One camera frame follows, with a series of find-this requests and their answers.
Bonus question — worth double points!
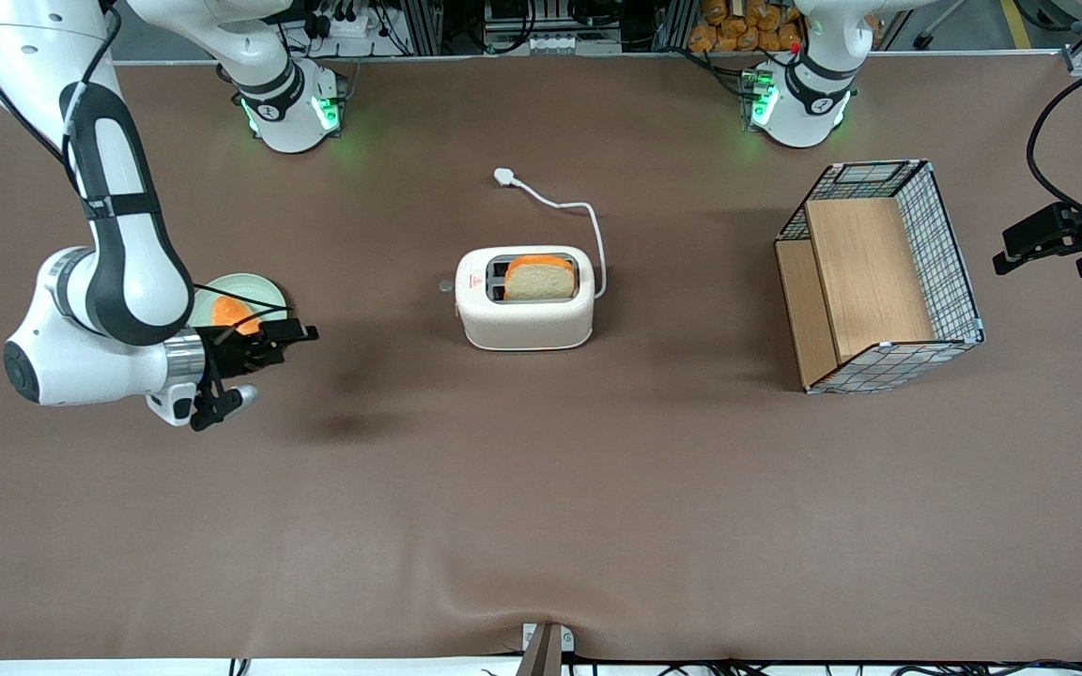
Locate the pale green round plate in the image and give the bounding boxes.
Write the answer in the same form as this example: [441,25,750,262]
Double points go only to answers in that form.
[188,272,289,331]

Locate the brown table cover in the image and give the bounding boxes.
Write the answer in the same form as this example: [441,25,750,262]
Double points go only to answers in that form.
[0,52,1082,663]

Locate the wooden step shelf insert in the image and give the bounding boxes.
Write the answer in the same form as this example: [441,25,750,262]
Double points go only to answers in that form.
[776,197,936,388]

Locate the metal table edge clamp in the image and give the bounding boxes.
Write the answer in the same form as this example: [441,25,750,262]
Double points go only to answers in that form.
[515,622,576,676]

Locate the bread slice with orange crust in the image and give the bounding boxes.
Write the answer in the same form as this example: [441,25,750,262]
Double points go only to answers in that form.
[503,254,578,301]

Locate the pile of orange bread rolls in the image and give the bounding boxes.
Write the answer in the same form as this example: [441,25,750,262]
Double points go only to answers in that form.
[688,0,807,54]

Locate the cream white toaster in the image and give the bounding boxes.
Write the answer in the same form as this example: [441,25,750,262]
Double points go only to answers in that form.
[439,246,595,351]

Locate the white toaster power cable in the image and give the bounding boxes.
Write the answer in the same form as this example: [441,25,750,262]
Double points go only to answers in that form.
[493,167,608,300]

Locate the orange triangular toast piece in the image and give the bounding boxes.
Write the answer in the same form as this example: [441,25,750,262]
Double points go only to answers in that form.
[210,297,263,337]

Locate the white power strip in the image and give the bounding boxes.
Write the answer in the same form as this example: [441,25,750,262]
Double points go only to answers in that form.
[311,0,384,40]

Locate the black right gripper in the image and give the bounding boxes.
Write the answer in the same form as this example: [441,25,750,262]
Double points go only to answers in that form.
[205,318,320,382]

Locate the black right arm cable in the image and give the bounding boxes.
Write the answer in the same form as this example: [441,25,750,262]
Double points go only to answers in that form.
[192,282,292,337]

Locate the wire mesh basket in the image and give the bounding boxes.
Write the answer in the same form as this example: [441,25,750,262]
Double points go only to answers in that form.
[774,160,985,395]

